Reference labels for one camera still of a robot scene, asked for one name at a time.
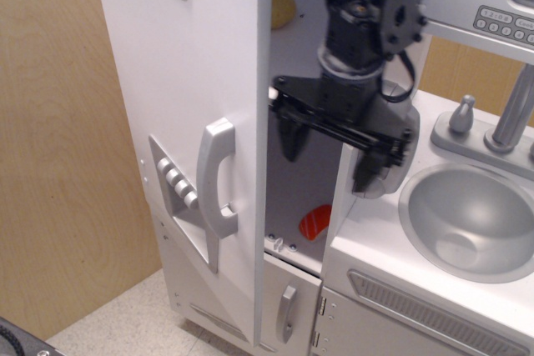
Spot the silver toy sink basin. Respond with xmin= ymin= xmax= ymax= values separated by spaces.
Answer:
xmin=399 ymin=164 xmax=533 ymax=283

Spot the yellow toy potato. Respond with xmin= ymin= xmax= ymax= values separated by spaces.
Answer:
xmin=271 ymin=0 xmax=296 ymax=30

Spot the black equipment corner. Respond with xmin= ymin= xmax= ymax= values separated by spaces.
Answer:
xmin=1 ymin=318 xmax=64 ymax=356

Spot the grey oven vent panel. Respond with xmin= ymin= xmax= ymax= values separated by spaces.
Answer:
xmin=347 ymin=270 xmax=531 ymax=355

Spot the silver faucet assembly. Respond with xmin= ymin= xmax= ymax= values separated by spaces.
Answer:
xmin=431 ymin=64 xmax=533 ymax=179

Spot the white toy microwave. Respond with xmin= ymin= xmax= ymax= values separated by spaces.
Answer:
xmin=423 ymin=0 xmax=533 ymax=64

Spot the brass upper hinge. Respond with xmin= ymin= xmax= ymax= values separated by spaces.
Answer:
xmin=318 ymin=297 xmax=326 ymax=315

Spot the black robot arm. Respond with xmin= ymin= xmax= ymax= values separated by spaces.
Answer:
xmin=271 ymin=0 xmax=427 ymax=198

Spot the silver ice dispenser panel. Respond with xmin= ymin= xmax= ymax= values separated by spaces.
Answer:
xmin=149 ymin=135 xmax=219 ymax=274

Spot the brass lower hinge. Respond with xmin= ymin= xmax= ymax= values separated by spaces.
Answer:
xmin=312 ymin=332 xmax=320 ymax=348

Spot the white toy kitchen cabinet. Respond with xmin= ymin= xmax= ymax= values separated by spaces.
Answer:
xmin=262 ymin=0 xmax=534 ymax=356

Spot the white magnetic door catch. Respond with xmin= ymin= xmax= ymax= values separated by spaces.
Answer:
xmin=265 ymin=233 xmax=298 ymax=253

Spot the orange toy salmon sushi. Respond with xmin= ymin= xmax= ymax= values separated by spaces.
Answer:
xmin=299 ymin=204 xmax=332 ymax=242

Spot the white lower freezer door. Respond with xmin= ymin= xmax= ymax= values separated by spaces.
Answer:
xmin=160 ymin=222 xmax=323 ymax=356

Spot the grey toy telephone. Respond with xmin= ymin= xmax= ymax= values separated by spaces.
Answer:
xmin=355 ymin=97 xmax=421 ymax=199

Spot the brass hinge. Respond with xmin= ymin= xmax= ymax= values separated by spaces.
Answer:
xmin=318 ymin=297 xmax=326 ymax=315
xmin=312 ymin=332 xmax=320 ymax=348

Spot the silver door handle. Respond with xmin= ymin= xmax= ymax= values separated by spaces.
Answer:
xmin=275 ymin=285 xmax=298 ymax=343
xmin=196 ymin=118 xmax=238 ymax=238

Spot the white fridge door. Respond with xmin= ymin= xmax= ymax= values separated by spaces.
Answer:
xmin=101 ymin=0 xmax=271 ymax=345

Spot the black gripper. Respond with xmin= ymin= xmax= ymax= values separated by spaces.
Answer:
xmin=271 ymin=68 xmax=414 ymax=194

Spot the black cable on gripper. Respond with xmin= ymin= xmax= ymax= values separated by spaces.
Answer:
xmin=377 ymin=49 xmax=417 ymax=103

